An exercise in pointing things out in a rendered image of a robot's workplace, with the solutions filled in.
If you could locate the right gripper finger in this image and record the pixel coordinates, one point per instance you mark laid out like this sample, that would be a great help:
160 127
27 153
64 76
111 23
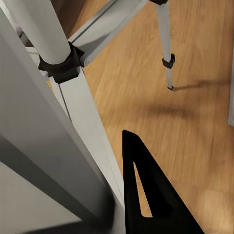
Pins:
170 214

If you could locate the camera tripod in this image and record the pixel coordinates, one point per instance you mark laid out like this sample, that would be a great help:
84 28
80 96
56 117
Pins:
58 172

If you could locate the bed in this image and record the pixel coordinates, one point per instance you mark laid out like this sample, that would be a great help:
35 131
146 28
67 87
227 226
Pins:
57 4

